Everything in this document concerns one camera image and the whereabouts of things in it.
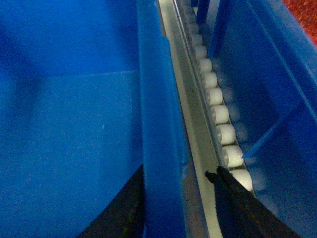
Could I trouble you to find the red parts in crate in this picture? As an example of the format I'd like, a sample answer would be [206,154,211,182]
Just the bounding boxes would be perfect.
[284,0,317,46]

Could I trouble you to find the steel roller shelf rack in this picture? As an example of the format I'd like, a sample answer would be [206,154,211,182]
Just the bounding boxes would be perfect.
[156,0,256,238]

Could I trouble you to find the blue crate with red parts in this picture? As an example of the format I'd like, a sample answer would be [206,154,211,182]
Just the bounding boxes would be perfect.
[191,0,317,238]

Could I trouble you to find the large blue plastic crate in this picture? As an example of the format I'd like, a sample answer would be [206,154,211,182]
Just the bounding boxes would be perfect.
[0,0,189,238]

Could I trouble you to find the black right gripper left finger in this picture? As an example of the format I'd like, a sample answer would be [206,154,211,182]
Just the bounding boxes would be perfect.
[79,166,145,238]

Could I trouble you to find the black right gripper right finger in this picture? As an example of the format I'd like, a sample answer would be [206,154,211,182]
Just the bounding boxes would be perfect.
[205,166,300,238]

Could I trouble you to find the white roller track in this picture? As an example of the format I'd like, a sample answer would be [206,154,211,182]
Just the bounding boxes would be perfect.
[183,5,253,191]

